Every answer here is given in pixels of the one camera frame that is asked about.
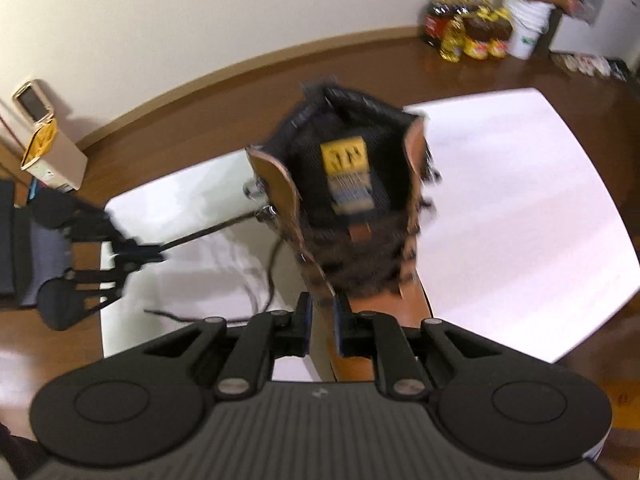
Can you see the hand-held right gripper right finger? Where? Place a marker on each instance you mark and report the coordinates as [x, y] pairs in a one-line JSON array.
[[339, 321]]

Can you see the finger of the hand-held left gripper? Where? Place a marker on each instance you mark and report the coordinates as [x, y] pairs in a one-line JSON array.
[[112, 280], [135, 252]]

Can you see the cluster of cooking oil bottles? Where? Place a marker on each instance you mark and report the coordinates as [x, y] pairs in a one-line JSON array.
[[475, 35]]

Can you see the white cabinet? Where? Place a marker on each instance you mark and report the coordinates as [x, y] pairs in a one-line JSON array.
[[600, 20]]

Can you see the cardboard box with yellow contents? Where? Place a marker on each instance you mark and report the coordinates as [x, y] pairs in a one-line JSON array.
[[60, 160]]

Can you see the white plastic bucket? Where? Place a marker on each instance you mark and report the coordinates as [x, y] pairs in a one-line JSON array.
[[525, 25]]

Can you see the brown leather boot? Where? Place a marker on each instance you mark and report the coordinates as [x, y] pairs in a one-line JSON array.
[[390, 310]]

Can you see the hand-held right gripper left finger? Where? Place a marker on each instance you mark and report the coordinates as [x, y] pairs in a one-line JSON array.
[[308, 316]]

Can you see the dark brown shoelace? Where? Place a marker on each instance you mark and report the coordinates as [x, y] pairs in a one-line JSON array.
[[210, 231]]

